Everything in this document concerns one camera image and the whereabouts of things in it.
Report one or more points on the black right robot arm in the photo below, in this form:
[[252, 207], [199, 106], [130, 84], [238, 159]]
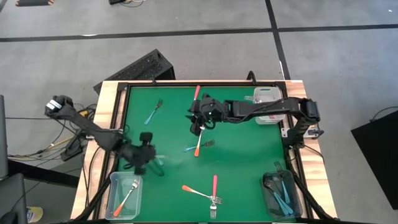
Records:
[[264, 109]]

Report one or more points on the black floor beam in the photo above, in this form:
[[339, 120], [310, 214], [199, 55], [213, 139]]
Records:
[[37, 172]]

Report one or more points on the black floor tape strip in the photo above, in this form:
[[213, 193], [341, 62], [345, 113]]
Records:
[[124, 35], [270, 12]]

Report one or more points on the black power strip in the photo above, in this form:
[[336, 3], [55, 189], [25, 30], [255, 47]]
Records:
[[73, 149]]

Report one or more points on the black metal table frame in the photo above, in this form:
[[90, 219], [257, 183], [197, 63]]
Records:
[[186, 83]]

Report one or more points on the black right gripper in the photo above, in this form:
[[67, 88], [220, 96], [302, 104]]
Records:
[[208, 110]]

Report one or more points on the wooden table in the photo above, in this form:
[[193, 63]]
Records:
[[104, 93]]

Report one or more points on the black bar with orange ends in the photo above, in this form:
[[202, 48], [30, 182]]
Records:
[[34, 2]]

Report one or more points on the black perforated box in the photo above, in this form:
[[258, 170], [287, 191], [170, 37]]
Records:
[[140, 67]]

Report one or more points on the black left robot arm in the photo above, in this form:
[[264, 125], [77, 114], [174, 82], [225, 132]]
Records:
[[93, 132]]

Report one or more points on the black floor mat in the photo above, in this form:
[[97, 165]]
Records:
[[379, 155]]

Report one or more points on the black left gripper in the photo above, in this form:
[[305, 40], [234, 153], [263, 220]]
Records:
[[138, 154]]

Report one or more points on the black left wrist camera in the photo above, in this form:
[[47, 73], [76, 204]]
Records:
[[146, 137]]

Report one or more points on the smoky clear plastic bin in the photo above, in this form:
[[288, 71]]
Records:
[[298, 193]]

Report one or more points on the yellow bag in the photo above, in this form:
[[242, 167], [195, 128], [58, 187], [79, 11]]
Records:
[[35, 214]]

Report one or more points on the green table mat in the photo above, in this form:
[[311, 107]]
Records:
[[242, 174]]

